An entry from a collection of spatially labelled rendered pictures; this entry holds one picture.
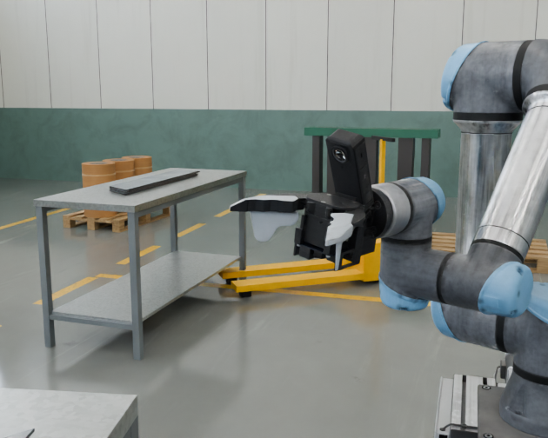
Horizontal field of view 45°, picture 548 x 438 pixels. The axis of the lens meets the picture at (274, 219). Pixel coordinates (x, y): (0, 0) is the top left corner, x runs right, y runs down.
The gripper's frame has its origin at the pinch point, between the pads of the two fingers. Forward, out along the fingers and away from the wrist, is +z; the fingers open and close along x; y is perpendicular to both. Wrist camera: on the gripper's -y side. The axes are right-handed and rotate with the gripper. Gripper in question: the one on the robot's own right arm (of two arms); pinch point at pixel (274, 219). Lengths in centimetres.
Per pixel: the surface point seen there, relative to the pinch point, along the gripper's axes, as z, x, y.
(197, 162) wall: -689, 779, 213
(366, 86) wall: -813, 542, 55
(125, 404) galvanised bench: -8, 38, 46
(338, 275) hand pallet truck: -370, 243, 170
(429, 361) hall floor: -287, 113, 163
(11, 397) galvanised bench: 4, 55, 49
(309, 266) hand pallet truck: -380, 282, 176
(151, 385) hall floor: -153, 209, 176
